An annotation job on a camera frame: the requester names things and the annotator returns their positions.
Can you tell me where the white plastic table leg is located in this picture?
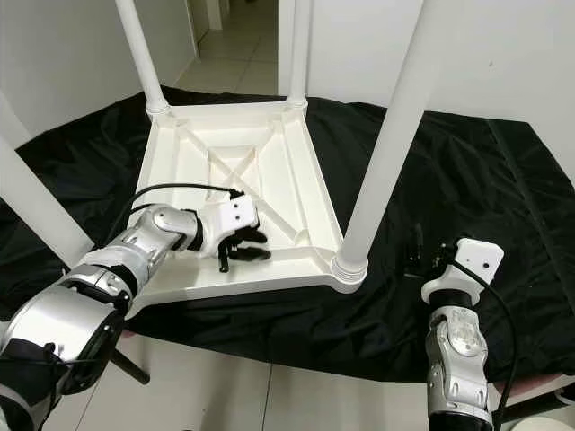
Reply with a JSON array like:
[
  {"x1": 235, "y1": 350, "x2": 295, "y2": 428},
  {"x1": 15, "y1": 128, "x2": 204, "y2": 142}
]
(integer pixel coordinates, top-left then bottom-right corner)
[
  {"x1": 331, "y1": 0, "x2": 459, "y2": 286},
  {"x1": 113, "y1": 0, "x2": 172, "y2": 116},
  {"x1": 0, "y1": 90, "x2": 98, "y2": 270},
  {"x1": 287, "y1": 0, "x2": 315, "y2": 109}
]

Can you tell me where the black table cloth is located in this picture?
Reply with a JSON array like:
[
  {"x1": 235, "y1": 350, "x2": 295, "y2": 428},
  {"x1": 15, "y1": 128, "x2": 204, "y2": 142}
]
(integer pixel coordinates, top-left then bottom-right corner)
[{"x1": 0, "y1": 85, "x2": 575, "y2": 383}]

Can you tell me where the black metal table leg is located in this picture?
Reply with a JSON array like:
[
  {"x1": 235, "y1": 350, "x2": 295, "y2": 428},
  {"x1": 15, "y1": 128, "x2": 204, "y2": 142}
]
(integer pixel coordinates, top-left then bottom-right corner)
[{"x1": 112, "y1": 350, "x2": 152, "y2": 387}]

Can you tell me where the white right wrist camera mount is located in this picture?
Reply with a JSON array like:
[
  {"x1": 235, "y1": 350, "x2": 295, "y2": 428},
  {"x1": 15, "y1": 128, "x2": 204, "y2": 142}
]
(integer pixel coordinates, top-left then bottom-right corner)
[{"x1": 420, "y1": 238, "x2": 504, "y2": 306}]

